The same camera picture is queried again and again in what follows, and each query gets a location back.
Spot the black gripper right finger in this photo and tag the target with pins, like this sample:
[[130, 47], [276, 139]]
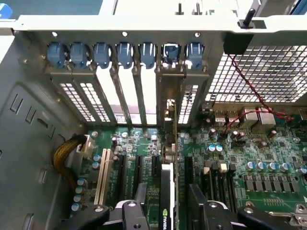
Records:
[[213, 215]]

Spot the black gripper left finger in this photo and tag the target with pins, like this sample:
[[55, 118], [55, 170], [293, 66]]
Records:
[[130, 215]]

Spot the black RAM slots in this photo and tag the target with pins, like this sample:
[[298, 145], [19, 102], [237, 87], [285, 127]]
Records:
[[220, 182]]

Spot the long black expansion slot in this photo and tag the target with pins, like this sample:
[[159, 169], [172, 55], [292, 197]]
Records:
[[122, 175]]

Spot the white expansion slot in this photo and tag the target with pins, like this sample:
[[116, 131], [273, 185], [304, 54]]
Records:
[[103, 177]]

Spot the short black expansion slot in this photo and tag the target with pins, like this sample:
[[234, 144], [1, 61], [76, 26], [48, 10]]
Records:
[[156, 166]]

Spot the green motherboard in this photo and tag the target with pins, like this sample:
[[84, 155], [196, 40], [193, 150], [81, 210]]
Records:
[[263, 153]]

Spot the silver rear port block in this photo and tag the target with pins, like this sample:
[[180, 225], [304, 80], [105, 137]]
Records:
[[260, 118]]

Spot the perforated metal slot cover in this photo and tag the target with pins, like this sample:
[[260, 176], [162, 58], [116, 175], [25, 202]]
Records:
[[96, 100], [72, 100], [190, 103]]

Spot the grey metal PC case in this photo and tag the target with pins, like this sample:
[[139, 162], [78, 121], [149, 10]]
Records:
[[28, 100]]

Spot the blue slot retention clip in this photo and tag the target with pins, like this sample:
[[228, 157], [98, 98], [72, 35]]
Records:
[[102, 54], [124, 54], [194, 55], [79, 54], [55, 54], [170, 54], [147, 54]]

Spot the black peg on case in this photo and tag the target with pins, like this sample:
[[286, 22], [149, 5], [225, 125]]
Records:
[[249, 17]]

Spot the silver CPU socket bracket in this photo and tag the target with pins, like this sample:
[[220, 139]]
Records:
[[299, 213]]

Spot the black switch box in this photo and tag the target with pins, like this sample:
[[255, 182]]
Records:
[[237, 43]]

